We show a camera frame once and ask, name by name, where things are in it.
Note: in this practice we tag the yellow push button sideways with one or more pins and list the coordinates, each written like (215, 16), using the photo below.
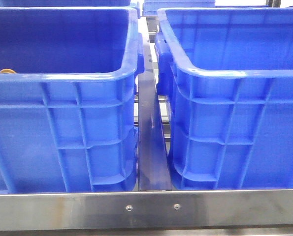
(7, 71)

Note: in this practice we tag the blue plastic source crate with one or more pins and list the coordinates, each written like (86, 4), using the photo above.
(67, 115)

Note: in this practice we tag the blue plastic target crate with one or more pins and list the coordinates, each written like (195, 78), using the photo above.
(230, 78)

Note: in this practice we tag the small blue background crate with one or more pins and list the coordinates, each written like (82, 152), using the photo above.
(150, 7)

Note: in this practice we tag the blue crate behind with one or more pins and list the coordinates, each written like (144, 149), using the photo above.
(70, 3)

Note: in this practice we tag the stainless steel front rail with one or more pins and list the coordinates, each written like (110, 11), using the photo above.
(152, 209)

